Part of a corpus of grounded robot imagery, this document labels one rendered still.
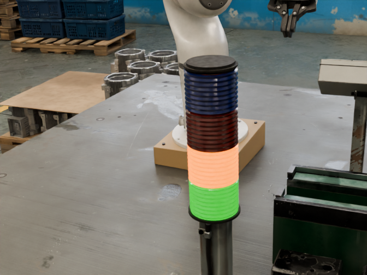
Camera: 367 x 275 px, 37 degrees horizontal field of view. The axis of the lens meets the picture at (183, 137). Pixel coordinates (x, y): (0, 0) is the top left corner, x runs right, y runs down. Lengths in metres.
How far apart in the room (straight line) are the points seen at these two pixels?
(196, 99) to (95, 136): 0.97
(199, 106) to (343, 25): 6.02
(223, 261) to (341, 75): 0.54
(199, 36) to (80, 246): 0.53
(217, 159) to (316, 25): 6.07
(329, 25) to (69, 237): 5.75
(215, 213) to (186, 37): 0.67
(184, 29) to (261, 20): 5.59
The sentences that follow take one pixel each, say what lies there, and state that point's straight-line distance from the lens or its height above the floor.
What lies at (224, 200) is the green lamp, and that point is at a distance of 0.64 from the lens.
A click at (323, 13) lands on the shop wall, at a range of 6.61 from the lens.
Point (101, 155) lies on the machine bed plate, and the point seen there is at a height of 0.80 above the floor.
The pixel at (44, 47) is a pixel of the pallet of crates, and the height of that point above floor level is 0.06.
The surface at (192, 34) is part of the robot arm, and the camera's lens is 1.25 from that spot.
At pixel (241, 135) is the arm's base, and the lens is 1.32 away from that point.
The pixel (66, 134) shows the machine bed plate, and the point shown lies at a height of 0.80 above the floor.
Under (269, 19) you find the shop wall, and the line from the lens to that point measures 6.80.
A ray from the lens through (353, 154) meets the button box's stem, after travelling 1.19.
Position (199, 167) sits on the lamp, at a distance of 0.62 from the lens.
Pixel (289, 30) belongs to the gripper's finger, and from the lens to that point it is 1.20.
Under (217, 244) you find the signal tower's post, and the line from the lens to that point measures 0.69.
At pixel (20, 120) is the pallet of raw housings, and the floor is 0.26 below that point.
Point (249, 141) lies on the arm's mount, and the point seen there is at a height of 0.86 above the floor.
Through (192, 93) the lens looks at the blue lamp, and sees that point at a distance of 0.59.
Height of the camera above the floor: 1.37
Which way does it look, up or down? 22 degrees down
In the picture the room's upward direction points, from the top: 3 degrees counter-clockwise
